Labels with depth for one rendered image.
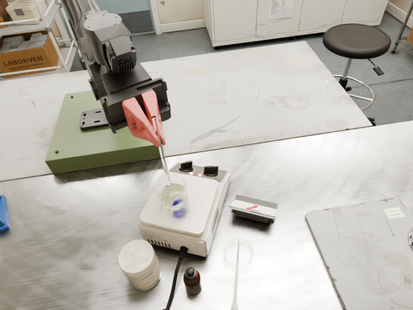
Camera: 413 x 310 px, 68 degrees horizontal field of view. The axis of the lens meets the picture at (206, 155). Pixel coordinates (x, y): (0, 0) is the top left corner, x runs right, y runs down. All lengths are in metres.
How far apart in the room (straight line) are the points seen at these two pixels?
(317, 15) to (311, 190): 2.65
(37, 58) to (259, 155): 2.25
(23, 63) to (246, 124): 2.22
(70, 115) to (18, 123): 0.19
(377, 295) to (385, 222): 0.15
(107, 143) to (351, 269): 0.58
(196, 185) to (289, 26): 2.69
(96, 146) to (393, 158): 0.70
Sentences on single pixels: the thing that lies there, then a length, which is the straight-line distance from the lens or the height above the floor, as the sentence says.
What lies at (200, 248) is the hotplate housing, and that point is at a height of 0.95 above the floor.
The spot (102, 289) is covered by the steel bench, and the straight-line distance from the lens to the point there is 0.62.
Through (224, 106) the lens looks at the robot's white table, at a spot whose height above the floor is 0.90.
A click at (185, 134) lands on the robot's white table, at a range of 0.81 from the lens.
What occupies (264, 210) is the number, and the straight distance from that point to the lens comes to 0.63.
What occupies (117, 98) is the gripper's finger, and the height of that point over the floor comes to 1.19.
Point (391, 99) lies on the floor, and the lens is 2.68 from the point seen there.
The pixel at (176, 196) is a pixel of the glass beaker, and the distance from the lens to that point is 0.49.
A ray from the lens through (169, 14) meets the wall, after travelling 3.50.
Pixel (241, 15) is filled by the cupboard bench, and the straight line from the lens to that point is 2.98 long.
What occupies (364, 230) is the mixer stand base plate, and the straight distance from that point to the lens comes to 0.67.
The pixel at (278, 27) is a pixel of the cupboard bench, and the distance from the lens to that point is 3.13.
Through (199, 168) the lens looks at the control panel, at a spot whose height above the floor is 0.94.
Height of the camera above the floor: 1.45
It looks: 47 degrees down
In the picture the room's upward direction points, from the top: 5 degrees counter-clockwise
